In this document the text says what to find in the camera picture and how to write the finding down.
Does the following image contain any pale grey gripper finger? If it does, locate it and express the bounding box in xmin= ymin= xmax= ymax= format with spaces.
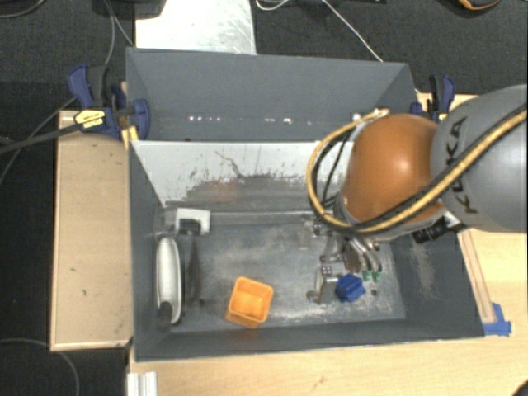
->
xmin=299 ymin=219 xmax=328 ymax=248
xmin=306 ymin=265 xmax=340 ymax=304

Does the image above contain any blue toy block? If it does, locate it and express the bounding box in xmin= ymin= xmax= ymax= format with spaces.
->
xmin=334 ymin=273 xmax=366 ymax=303

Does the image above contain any orange plastic cup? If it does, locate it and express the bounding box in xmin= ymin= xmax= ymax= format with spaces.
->
xmin=224 ymin=276 xmax=275 ymax=329

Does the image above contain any white and clear plastic piece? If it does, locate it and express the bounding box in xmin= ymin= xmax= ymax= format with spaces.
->
xmin=153 ymin=206 xmax=212 ymax=238

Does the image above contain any grey metal bin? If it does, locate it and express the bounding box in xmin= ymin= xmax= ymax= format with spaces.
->
xmin=125 ymin=46 xmax=486 ymax=362

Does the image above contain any black cylinder on white bracket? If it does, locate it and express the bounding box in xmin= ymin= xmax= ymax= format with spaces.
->
xmin=412 ymin=213 xmax=469 ymax=245

